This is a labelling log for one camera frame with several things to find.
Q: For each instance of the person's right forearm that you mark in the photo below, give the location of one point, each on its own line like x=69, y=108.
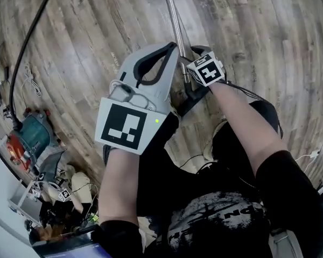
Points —
x=247, y=133

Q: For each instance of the red and green vacuum canister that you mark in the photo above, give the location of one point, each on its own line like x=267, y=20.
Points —
x=33, y=136

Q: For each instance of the grey shoulder bag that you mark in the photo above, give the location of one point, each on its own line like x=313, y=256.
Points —
x=285, y=240

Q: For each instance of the person's black shorts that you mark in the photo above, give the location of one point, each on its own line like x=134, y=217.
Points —
x=231, y=154

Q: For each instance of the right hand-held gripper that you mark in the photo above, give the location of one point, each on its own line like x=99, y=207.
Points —
x=208, y=72

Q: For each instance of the person's beige shoe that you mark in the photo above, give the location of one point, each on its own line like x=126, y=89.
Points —
x=211, y=144

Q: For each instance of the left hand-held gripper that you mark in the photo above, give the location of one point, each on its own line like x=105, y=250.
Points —
x=123, y=128

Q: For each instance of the person's black printed t-shirt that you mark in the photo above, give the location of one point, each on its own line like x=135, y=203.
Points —
x=218, y=224

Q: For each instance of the black laptop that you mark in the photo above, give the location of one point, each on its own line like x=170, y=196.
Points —
x=67, y=246

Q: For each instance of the person's left forearm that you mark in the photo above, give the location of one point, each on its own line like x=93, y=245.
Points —
x=118, y=184

